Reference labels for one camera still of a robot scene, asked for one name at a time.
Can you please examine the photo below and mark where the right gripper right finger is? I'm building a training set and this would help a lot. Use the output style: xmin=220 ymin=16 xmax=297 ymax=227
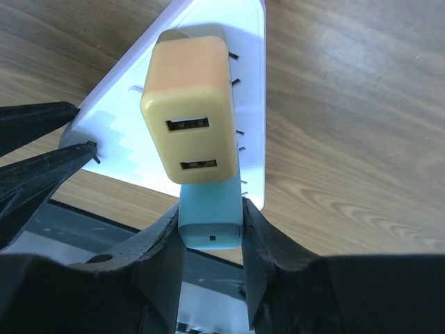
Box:
xmin=242 ymin=199 xmax=444 ymax=333

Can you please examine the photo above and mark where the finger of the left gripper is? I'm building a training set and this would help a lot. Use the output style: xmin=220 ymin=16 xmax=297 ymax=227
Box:
xmin=1 ymin=141 xmax=100 ymax=247
xmin=1 ymin=102 xmax=79 ymax=156

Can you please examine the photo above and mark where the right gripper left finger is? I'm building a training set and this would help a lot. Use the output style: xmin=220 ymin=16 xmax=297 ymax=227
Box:
xmin=1 ymin=207 xmax=186 ymax=333

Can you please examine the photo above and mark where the white triangular power strip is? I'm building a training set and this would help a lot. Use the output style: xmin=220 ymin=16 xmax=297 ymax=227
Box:
xmin=59 ymin=1 xmax=266 ymax=208

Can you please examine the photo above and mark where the teal cube charger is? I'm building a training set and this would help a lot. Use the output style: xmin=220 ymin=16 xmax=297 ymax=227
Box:
xmin=178 ymin=173 xmax=243 ymax=251

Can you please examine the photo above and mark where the yellow cube usb charger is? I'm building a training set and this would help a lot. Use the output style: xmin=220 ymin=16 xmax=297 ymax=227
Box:
xmin=140 ymin=29 xmax=238 ymax=184

